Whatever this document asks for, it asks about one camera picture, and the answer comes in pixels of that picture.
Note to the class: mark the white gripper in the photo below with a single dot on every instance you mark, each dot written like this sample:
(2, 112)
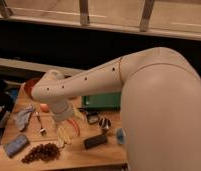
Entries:
(62, 109)

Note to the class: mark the yellow banana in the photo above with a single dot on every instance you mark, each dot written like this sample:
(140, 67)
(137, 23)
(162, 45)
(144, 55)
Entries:
(63, 139)

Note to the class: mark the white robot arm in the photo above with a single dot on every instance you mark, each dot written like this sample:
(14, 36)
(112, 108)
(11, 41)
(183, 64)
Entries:
(160, 105)

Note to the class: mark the blue plastic cup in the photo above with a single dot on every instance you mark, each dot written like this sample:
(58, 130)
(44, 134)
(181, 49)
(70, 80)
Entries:
(120, 136)

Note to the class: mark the orange apple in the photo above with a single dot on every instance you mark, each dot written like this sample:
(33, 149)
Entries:
(44, 108)

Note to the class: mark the metal spoon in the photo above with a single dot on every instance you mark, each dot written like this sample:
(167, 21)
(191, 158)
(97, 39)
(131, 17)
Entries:
(42, 129)

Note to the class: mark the green plastic tray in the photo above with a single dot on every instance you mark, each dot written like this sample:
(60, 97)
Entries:
(108, 101)

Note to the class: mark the black rectangular block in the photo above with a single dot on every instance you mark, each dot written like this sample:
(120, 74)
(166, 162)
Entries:
(95, 141)

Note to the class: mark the bunch of dark grapes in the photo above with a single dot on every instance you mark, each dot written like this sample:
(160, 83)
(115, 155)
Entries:
(43, 152)

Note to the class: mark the grey crumpled cloth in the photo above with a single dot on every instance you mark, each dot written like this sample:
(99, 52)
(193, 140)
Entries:
(21, 119)

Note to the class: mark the red bowl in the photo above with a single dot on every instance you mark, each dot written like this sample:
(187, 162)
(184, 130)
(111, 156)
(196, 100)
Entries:
(29, 85)

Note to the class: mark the blue sponge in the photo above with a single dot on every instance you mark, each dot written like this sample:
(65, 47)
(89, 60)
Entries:
(16, 145)

